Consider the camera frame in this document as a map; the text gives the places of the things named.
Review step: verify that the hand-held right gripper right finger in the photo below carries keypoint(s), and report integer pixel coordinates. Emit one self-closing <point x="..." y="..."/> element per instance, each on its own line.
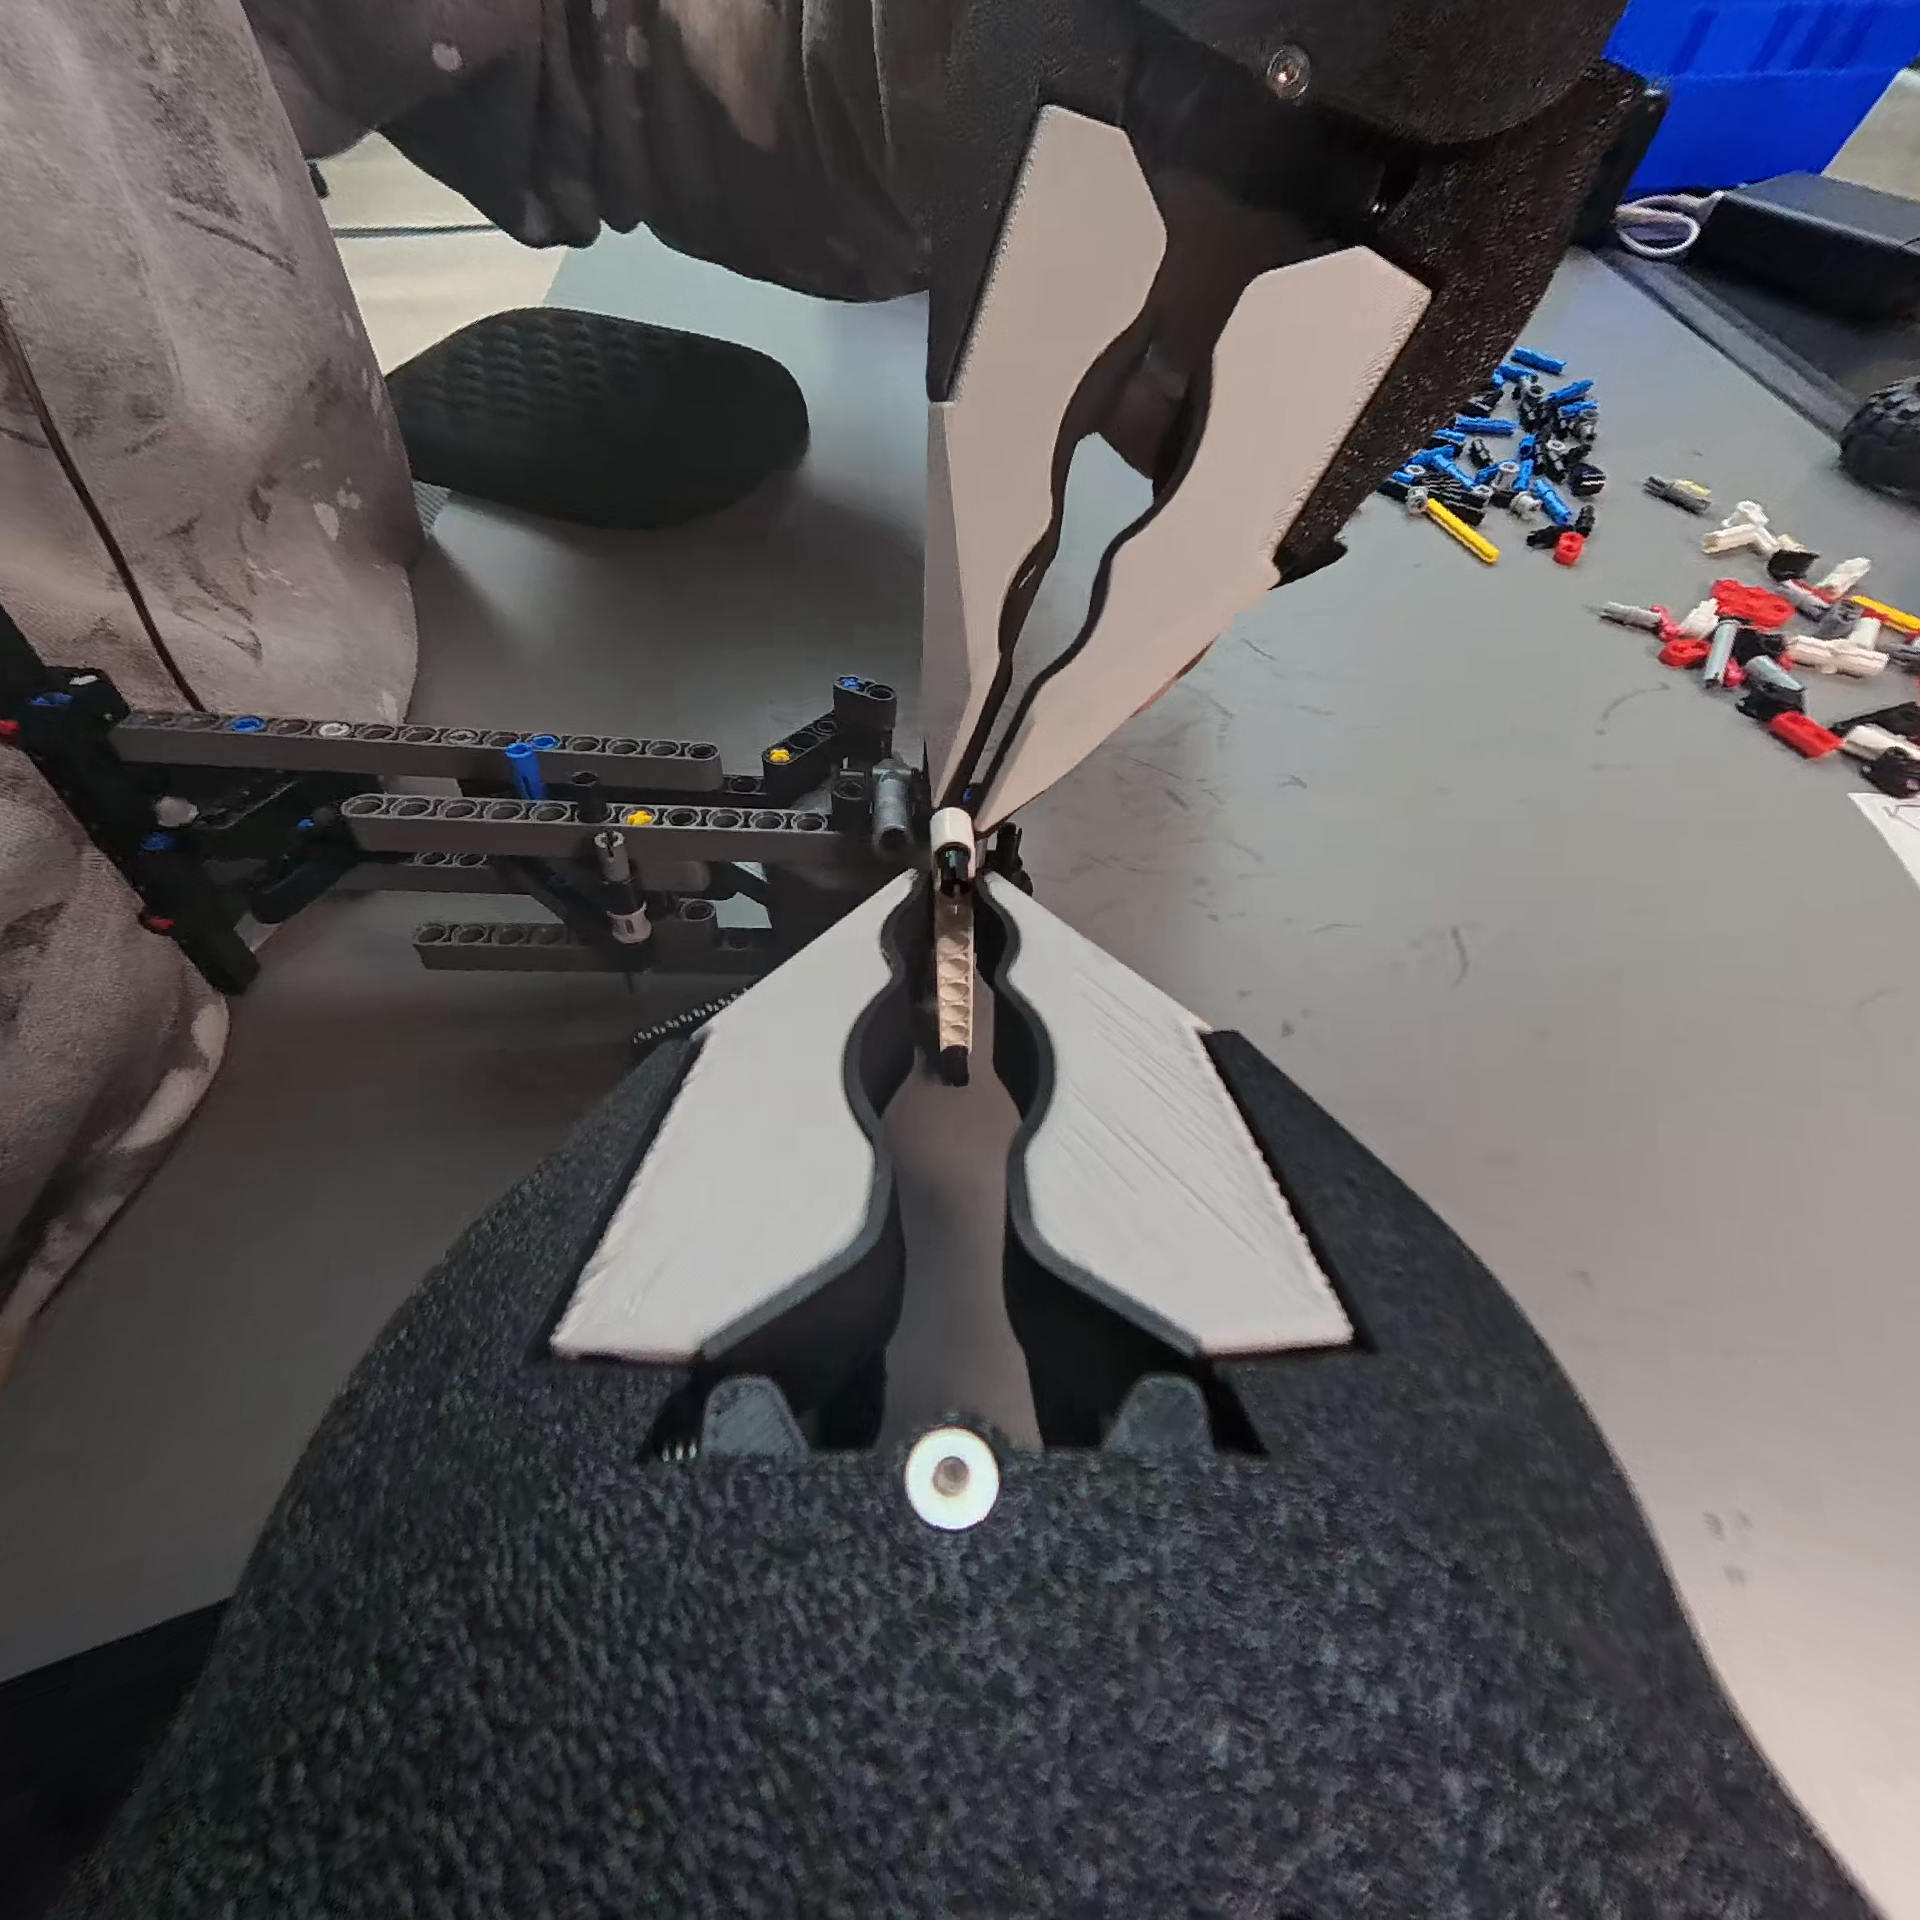
<point x="1155" y="1186"/>

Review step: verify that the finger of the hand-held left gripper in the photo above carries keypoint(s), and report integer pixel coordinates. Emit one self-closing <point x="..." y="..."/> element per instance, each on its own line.
<point x="1289" y="406"/>
<point x="1036" y="300"/>

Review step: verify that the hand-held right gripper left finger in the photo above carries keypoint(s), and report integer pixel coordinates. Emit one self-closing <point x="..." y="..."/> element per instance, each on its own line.
<point x="750" y="1186"/>

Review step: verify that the white perforated toy beam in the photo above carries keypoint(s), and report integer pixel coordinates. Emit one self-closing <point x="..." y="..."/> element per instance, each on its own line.
<point x="955" y="974"/>

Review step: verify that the small white connector piece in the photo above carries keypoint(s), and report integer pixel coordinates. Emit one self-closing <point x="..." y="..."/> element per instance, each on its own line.
<point x="955" y="870"/>

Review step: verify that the grey toy chassis assembly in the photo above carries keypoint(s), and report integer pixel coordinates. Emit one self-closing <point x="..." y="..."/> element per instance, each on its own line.
<point x="450" y="747"/>

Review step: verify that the pile of small toy pins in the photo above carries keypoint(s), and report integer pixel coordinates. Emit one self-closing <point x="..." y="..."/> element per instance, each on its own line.
<point x="1515" y="451"/>

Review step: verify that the blue plastic bin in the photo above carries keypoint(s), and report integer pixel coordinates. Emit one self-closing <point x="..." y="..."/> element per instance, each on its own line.
<point x="1770" y="77"/>

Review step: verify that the black power adapter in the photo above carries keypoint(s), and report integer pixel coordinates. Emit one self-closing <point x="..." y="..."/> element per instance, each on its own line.
<point x="1815" y="242"/>

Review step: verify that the black office chair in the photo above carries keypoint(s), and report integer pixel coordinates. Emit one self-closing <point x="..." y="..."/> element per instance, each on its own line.
<point x="600" y="421"/>

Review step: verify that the pile of red white parts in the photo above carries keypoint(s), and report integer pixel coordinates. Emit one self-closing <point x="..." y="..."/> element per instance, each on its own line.
<point x="1746" y="610"/>

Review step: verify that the black toy tyre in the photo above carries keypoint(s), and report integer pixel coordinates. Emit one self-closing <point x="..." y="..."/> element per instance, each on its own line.
<point x="1887" y="443"/>

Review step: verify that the white sticker sheet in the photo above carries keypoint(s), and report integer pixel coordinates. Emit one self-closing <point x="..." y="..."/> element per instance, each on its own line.
<point x="1894" y="841"/>

